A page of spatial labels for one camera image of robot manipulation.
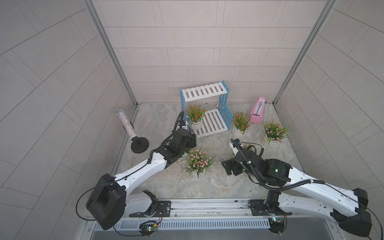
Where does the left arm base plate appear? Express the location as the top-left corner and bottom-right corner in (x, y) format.
(129, 201), (172, 218)

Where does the red flower pot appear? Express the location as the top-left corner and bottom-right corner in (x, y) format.
(186, 105), (206, 130)
(233, 112), (252, 135)
(244, 144), (257, 153)

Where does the glitter tube on black stand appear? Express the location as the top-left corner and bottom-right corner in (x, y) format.
(116, 108), (149, 154)

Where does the pink metronome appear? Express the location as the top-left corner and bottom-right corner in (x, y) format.
(249, 97), (266, 124)

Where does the pink flower pot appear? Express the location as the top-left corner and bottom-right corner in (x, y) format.
(179, 148), (194, 160)
(183, 149), (215, 178)

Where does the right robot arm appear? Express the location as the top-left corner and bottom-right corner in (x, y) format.
(222, 139), (376, 238)

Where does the red flower pot front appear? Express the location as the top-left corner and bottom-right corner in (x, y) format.
(244, 144), (257, 153)

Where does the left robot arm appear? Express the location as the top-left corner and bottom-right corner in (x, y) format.
(86, 112), (197, 230)

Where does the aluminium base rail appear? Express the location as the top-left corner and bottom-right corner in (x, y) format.
(78, 196), (337, 233)

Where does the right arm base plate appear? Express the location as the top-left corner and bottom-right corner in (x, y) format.
(248, 200), (285, 216)

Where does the blue white wooden rack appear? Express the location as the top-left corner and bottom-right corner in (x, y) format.
(180, 81), (233, 138)

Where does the pink flower pot right corner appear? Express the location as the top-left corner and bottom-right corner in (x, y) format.
(263, 121), (290, 145)

